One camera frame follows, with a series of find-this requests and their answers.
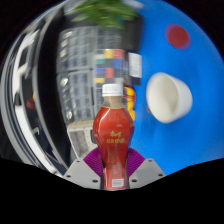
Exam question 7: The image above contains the white ceramic mug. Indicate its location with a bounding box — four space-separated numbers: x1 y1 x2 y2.
145 71 194 124

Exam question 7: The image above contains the black box with white label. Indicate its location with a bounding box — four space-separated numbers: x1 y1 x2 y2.
127 51 144 86

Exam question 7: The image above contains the white pegboard tray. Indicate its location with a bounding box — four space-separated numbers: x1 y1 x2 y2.
67 120 99 164

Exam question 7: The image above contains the clear organiser with coloured parts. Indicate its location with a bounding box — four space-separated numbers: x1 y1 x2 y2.
94 49 129 84

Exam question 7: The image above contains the black overhead bench shelf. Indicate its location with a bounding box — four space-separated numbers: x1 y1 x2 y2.
1 9 73 176

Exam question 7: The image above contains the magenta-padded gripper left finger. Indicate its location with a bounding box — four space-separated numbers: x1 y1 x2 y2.
63 148 104 190

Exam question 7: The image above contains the green potted plant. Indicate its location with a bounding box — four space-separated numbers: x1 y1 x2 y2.
66 0 144 29

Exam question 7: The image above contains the red drink bottle white cap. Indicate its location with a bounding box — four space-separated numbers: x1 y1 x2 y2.
92 83 136 191

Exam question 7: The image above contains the yellow multimeter with red leads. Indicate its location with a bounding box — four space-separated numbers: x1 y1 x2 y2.
122 84 137 121

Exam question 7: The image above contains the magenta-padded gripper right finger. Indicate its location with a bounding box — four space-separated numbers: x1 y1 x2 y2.
125 147 167 190

